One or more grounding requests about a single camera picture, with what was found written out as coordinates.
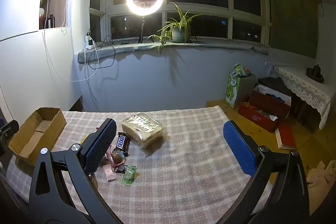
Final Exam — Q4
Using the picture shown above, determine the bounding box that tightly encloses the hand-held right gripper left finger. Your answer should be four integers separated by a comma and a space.
28, 118, 117, 224

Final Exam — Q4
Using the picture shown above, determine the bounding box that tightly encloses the pale green candy packet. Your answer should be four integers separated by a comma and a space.
121, 165, 138, 186

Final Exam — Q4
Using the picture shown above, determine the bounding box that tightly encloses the egg-shaped chocolate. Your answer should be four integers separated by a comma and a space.
106, 145, 126, 165

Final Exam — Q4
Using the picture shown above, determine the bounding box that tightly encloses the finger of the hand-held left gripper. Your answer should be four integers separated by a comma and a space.
0, 120, 20, 157

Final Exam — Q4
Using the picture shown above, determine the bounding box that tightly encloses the grey windowsill cloth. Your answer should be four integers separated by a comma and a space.
74, 39, 271, 65

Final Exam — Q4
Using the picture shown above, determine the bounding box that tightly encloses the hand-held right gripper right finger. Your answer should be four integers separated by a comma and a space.
223, 120, 311, 224

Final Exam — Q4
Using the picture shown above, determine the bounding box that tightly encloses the potted spider plant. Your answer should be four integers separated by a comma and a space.
147, 2, 206, 55

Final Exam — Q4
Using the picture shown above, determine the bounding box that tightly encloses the red book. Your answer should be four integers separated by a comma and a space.
275, 124, 297, 150

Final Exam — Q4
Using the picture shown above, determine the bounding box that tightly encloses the lace tablecloth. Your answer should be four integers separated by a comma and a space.
265, 55, 332, 130

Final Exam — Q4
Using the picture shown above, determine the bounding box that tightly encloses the green gift bag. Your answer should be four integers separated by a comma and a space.
225, 63, 256, 109

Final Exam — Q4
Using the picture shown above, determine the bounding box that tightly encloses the red cardboard box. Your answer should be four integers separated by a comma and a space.
238, 84, 292, 133

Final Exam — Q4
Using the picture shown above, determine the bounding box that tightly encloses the dark hanging cloth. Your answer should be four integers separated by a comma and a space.
262, 0, 324, 59

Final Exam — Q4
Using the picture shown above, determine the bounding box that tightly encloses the pink candy packet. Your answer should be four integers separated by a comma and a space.
102, 164, 116, 182

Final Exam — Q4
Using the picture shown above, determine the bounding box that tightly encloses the black ring light stand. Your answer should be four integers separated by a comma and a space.
137, 2, 150, 44

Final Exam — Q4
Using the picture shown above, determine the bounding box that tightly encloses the brown chocolate bar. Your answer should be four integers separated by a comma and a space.
113, 132, 131, 157

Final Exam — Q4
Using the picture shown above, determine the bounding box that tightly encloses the black cable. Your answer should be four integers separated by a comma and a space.
88, 35, 132, 69

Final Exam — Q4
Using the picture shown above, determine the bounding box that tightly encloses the white wardrobe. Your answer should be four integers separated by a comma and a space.
0, 0, 79, 114

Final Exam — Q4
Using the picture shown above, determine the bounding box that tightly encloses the bagged sliced bread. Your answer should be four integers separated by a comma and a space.
121, 112, 164, 149

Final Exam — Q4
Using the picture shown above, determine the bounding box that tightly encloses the long white cable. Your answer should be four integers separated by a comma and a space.
43, 0, 100, 83

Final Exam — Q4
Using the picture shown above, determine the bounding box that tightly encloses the white power strip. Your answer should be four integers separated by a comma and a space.
84, 32, 96, 51

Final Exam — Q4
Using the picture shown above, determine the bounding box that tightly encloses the pale cloth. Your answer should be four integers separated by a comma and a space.
306, 161, 336, 189

